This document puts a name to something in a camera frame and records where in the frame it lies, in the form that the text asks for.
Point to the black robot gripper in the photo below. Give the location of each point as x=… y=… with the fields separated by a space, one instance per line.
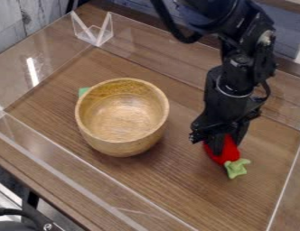
x=226 y=115

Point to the red plush strawberry toy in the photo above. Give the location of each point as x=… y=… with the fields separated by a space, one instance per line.
x=229 y=158

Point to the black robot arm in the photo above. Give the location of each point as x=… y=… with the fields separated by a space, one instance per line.
x=246 y=34

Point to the green object behind bowl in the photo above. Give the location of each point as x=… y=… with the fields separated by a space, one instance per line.
x=82 y=91

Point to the wooden bowl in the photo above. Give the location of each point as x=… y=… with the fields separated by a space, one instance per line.
x=122 y=115

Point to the grey sofa cushion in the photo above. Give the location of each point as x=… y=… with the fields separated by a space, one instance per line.
x=286 y=24

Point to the clear acrylic tray wall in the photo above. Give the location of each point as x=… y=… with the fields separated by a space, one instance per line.
x=168 y=189

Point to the clear acrylic corner bracket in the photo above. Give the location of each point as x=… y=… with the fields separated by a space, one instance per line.
x=94 y=35

